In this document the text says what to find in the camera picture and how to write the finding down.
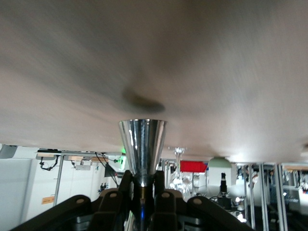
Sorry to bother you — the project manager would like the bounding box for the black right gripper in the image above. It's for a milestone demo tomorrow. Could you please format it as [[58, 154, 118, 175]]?
[[209, 171, 233, 210]]

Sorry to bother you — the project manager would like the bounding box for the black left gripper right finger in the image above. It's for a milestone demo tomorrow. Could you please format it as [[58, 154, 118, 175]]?
[[154, 169, 256, 231]]

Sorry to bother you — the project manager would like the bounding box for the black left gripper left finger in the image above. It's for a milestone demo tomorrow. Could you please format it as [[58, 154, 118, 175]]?
[[11, 169, 133, 231]]

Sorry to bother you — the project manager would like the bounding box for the small black round object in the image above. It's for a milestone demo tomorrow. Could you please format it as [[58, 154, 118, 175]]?
[[118, 118, 168, 231]]

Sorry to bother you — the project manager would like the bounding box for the clear stemmed wine glass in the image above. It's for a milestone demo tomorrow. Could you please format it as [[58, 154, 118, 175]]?
[[167, 146, 191, 195]]

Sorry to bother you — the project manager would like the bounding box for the green ceramic bowl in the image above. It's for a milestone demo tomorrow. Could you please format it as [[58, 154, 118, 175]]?
[[207, 156, 232, 169]]

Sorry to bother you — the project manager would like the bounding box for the red plastic bin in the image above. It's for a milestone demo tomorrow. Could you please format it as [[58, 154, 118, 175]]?
[[180, 160, 207, 173]]

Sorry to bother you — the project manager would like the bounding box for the brown table cover sheet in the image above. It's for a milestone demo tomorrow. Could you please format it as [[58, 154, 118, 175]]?
[[0, 0, 308, 164]]

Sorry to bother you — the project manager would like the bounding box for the aluminium frame post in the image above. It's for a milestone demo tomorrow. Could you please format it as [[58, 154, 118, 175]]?
[[243, 163, 256, 231], [276, 163, 288, 231], [261, 163, 270, 231], [53, 155, 65, 200]]

